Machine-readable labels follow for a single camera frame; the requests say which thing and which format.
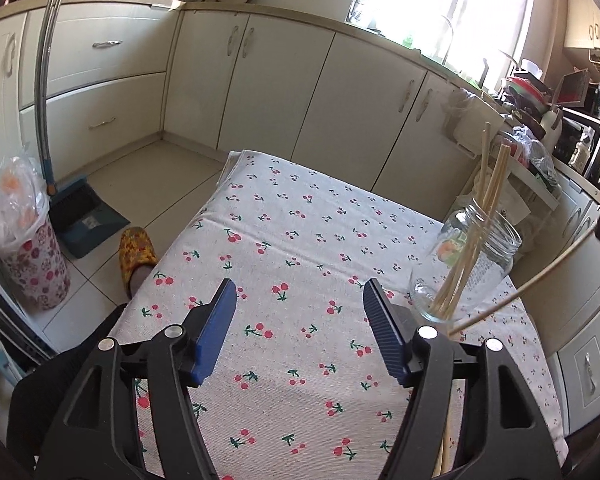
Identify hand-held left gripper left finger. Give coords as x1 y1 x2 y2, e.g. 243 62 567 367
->
34 277 238 480

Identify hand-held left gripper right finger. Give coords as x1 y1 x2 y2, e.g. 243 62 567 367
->
362 277 563 480

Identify bunch of wooden chopsticks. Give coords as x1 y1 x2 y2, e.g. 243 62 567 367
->
432 122 513 311

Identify single wooden chopstick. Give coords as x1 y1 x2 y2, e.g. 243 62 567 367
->
449 227 600 336
432 395 456 478

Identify clear glass jar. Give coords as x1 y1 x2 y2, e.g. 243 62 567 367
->
410 205 523 323

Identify white storage trolley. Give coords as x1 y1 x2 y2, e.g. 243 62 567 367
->
450 125 563 241

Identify cherry print tablecloth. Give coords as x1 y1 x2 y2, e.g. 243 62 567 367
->
107 149 568 480

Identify orange patterned slipper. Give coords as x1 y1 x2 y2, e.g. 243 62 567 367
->
117 226 158 298

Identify white plastic jug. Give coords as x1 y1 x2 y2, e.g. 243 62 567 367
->
540 110 563 146

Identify countertop microwave oven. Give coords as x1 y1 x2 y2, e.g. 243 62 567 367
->
555 67 600 121

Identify dish rack with dishes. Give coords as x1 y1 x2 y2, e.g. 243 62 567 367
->
500 57 561 116

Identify blue dustpan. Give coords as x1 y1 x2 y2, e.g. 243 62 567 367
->
47 175 131 261

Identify floral trash bin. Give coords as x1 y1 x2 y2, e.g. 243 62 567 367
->
0 220 71 311

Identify clear plastic bin bag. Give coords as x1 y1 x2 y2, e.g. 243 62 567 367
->
0 155 51 251

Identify cream kitchen base cabinets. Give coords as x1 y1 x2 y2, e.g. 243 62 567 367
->
0 0 600 441

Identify kitchen window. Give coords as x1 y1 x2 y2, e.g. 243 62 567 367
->
347 0 536 81

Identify cream wall cabinets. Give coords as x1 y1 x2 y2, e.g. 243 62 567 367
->
562 0 600 53

